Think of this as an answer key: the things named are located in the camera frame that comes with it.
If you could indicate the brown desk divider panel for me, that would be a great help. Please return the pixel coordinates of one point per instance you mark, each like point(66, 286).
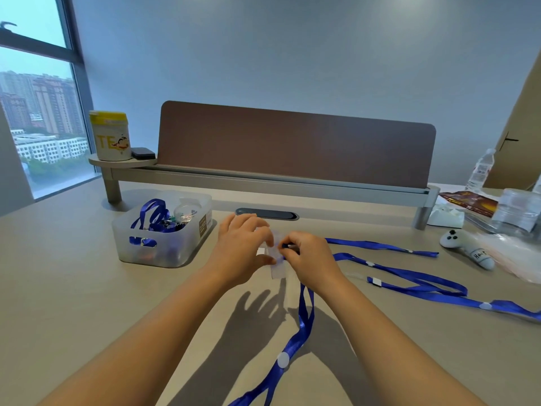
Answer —
point(296, 143)

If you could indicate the person's right hand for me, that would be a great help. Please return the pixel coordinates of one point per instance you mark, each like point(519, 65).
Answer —
point(312, 262)

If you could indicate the clear plastic badge holder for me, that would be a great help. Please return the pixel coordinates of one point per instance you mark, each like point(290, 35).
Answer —
point(279, 270)

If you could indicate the person's right thumb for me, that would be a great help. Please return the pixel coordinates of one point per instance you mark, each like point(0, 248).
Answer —
point(285, 255)

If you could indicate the brown cardboard box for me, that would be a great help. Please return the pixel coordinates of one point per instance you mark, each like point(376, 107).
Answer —
point(522, 135)

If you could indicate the translucent plastic storage bin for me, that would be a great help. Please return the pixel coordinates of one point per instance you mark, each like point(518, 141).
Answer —
point(152, 249)

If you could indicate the person's left thumb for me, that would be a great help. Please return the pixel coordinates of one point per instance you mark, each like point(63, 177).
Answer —
point(264, 260)

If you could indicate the small black case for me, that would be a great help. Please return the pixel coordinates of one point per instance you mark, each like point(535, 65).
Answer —
point(143, 153)

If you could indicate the white tissue pack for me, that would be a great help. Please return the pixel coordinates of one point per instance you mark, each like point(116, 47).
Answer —
point(443, 216)

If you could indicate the grey window frame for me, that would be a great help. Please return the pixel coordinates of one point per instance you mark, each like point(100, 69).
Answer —
point(76, 50)

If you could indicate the yellow cartoon print canister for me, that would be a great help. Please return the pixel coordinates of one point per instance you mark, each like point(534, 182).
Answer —
point(110, 139)

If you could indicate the clear plastic bag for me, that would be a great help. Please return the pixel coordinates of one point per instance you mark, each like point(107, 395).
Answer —
point(515, 255)

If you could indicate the person's right forearm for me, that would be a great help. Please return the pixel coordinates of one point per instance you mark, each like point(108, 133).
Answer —
point(380, 342)

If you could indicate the clear round plastic container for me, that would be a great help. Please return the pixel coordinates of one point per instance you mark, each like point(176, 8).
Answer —
point(186, 209)

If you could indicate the person's left forearm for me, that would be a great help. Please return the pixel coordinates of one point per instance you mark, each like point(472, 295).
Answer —
point(160, 334)

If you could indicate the grey plush toy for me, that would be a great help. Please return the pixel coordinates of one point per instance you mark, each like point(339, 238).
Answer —
point(465, 247)

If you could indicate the grey desk riser shelf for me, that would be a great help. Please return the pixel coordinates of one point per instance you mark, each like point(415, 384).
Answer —
point(270, 185)

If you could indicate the clear plastic jar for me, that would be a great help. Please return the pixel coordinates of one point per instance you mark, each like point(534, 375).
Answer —
point(515, 209)

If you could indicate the person's left hand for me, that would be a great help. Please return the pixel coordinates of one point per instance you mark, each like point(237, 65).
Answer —
point(236, 253)

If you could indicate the dark red snack packet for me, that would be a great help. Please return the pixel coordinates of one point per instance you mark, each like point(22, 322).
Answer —
point(471, 201)

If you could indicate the clear water bottle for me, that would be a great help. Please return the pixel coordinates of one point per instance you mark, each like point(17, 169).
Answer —
point(481, 171)

